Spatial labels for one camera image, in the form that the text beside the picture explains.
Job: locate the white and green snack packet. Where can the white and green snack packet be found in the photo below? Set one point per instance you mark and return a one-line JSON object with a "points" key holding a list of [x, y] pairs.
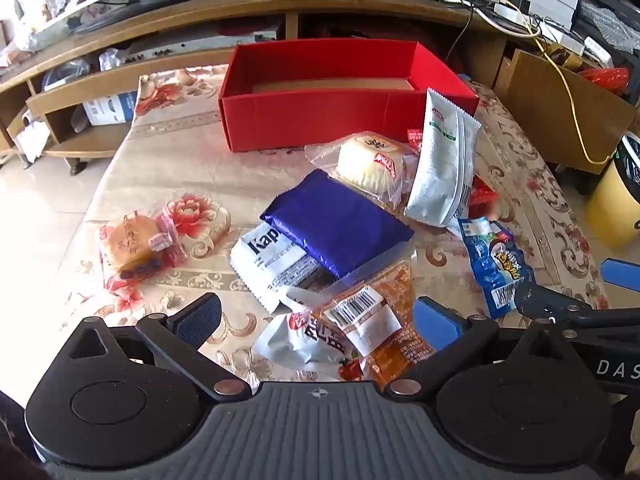
{"points": [[440, 175]]}

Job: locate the dark blue snack packet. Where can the dark blue snack packet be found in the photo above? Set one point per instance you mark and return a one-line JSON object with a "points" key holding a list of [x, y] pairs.
{"points": [[335, 220]]}

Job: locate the clear plastic bag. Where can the clear plastic bag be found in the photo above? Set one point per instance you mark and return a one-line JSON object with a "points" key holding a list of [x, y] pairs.
{"points": [[62, 75]]}

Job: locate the floral tablecloth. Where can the floral tablecloth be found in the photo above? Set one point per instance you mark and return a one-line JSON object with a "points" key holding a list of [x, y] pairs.
{"points": [[190, 170]]}

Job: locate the orange-brown clear snack packet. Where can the orange-brown clear snack packet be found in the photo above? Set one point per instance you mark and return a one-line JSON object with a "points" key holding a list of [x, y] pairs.
{"points": [[360, 320]]}

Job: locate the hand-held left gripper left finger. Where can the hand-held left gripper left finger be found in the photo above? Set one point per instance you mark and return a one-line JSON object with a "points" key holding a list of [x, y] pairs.
{"points": [[200, 319]]}

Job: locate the white and red snack packet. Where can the white and red snack packet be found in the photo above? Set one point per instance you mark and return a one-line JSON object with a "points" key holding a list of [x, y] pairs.
{"points": [[290, 342]]}

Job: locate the light blue snack packet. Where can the light blue snack packet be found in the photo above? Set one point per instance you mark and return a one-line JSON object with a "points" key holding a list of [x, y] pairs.
{"points": [[495, 260]]}

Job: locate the yellow bin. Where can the yellow bin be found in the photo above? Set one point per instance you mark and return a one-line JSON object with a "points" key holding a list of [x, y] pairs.
{"points": [[612, 200]]}

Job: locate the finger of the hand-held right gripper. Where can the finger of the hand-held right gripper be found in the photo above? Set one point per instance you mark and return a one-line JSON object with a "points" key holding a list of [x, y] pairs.
{"points": [[620, 273], [540, 302]]}

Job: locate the red plastic bag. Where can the red plastic bag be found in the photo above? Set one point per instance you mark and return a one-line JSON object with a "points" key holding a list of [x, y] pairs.
{"points": [[607, 77]]}

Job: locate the round cake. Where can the round cake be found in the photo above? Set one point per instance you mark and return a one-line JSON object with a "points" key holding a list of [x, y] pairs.
{"points": [[135, 247]]}

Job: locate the wooden television stand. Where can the wooden television stand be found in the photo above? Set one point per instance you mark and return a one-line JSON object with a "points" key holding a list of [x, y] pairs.
{"points": [[200, 5]]}

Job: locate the round bun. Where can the round bun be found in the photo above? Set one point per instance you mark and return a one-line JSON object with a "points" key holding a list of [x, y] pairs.
{"points": [[365, 162]]}

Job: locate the white and blue box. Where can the white and blue box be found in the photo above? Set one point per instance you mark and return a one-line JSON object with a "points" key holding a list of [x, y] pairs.
{"points": [[107, 107]]}

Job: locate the brown cardboard box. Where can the brown cardboard box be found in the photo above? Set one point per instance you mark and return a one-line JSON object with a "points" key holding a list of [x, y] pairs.
{"points": [[540, 100]]}

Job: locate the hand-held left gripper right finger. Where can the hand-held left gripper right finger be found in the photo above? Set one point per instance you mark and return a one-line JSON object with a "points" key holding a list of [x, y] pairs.
{"points": [[440, 326]]}

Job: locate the silver media player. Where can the silver media player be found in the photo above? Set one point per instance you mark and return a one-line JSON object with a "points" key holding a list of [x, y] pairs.
{"points": [[200, 47]]}

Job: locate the white wafer packet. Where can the white wafer packet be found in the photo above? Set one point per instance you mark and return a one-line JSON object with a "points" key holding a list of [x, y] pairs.
{"points": [[270, 266]]}

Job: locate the red cardboard box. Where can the red cardboard box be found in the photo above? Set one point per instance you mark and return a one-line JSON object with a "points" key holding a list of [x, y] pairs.
{"points": [[310, 120]]}

